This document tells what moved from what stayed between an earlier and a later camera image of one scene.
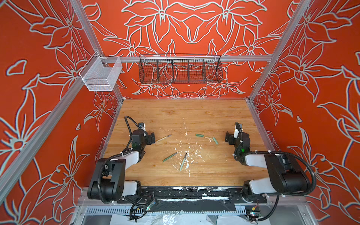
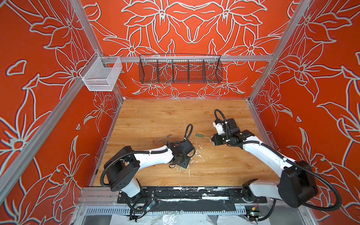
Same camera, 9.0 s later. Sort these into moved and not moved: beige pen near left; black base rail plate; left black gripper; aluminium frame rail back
Moved: left black gripper
Not moved: aluminium frame rail back; beige pen near left; black base rail plate
